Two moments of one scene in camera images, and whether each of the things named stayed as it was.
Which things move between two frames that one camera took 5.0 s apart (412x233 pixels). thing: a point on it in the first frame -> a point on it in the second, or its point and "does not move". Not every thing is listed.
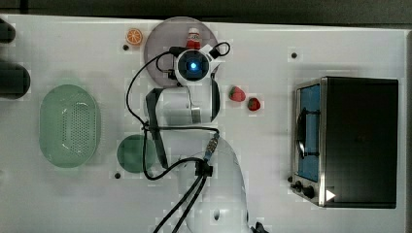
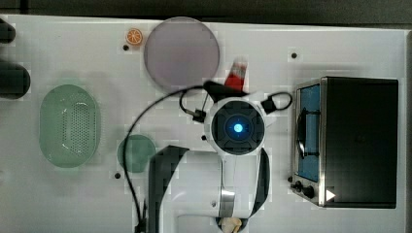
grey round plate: x=172 y=32 does not move
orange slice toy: x=133 y=36 does not move
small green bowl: x=130 y=153 does not move
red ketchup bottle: x=193 y=39 -> x=235 y=75
